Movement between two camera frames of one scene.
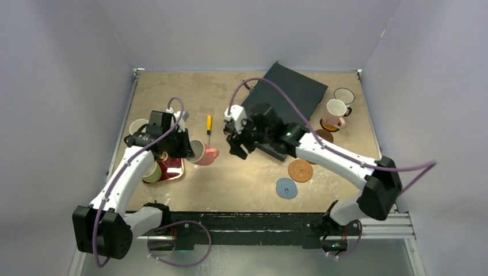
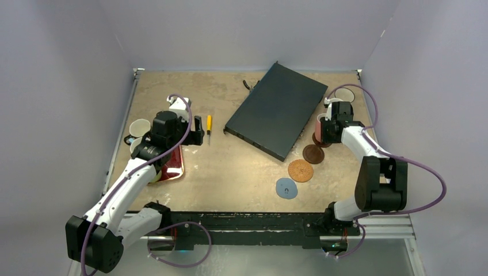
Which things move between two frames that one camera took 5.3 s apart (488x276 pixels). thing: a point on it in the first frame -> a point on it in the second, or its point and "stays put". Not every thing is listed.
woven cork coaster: (300, 171) stays put
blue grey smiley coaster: (286, 188) stays put
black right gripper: (241, 138) -> (327, 129)
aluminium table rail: (123, 122) stays put
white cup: (137, 124) stays put
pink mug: (204, 154) -> (317, 127)
